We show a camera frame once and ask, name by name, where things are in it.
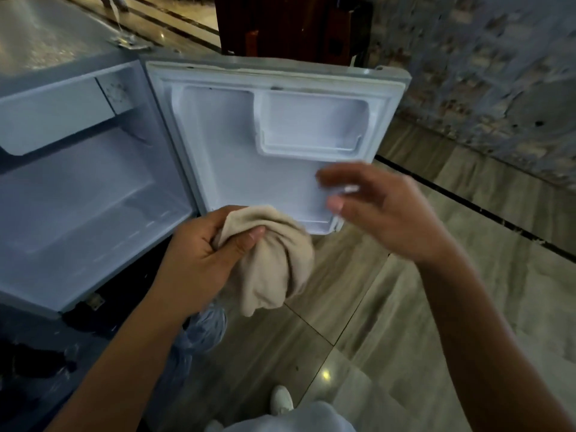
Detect person's left hand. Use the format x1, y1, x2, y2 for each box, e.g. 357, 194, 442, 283
148, 205, 266, 321

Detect person's right hand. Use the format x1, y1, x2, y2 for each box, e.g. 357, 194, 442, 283
315, 162, 456, 267

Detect beige cleaning cloth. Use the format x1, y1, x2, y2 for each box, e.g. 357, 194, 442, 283
211, 205, 315, 318

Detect person's left forearm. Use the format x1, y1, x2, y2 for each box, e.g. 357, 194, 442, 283
45, 290, 199, 432

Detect person's right forearm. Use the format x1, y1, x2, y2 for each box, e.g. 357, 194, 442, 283
416, 245, 576, 432

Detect white-lined fridge door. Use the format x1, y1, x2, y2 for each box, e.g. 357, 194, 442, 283
145, 55, 413, 237

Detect white door shelf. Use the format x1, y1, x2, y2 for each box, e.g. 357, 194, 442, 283
253, 87, 375, 161

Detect white shoe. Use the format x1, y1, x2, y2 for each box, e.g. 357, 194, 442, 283
269, 385, 294, 417

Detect person's white trousers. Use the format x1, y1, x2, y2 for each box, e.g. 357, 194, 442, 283
202, 401, 357, 432

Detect grey mini fridge body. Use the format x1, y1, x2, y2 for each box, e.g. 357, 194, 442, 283
0, 0, 201, 321

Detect dark wooden furniture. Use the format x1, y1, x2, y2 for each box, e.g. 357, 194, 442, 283
213, 0, 375, 67

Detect white thermostat dial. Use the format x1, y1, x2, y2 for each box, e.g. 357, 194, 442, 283
95, 68, 137, 116

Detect white freezer compartment flap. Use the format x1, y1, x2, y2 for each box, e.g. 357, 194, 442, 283
0, 77, 121, 157

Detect metal fridge door hinge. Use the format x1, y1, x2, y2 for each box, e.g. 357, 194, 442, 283
107, 35, 152, 53

